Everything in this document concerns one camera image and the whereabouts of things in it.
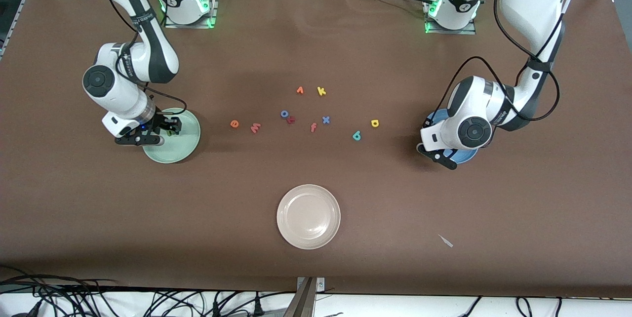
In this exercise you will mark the blue plate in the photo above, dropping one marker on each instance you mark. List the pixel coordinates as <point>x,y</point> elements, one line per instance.
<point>464,157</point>

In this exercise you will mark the brown table cover sheet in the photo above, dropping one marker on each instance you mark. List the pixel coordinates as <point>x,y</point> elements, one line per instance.
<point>316,35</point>

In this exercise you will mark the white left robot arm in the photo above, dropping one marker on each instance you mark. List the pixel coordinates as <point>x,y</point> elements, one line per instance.
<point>474,104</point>

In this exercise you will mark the teal foam letter b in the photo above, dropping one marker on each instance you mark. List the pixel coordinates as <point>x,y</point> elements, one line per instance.
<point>356,136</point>

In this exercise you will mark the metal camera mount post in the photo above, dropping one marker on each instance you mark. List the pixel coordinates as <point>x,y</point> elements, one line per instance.
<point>303,302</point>

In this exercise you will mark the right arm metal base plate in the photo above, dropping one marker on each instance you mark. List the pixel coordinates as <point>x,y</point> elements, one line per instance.
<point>213,8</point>

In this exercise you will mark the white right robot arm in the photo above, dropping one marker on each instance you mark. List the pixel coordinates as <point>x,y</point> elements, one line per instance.
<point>118,95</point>

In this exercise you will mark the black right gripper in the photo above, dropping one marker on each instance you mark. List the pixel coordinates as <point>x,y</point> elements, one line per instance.
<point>159,121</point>

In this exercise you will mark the pale green plate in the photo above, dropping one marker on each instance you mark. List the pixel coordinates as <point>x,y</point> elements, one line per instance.
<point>182,146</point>

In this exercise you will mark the pink foam letter w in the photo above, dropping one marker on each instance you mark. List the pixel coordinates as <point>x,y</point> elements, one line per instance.
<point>255,128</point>

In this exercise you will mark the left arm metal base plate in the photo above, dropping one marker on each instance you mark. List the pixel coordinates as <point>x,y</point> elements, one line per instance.
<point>447,31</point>

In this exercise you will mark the small grey paper scrap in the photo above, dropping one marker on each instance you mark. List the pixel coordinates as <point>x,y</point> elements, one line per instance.
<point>446,241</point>

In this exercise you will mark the beige plate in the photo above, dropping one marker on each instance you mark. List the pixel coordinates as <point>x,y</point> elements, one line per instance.
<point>308,217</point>

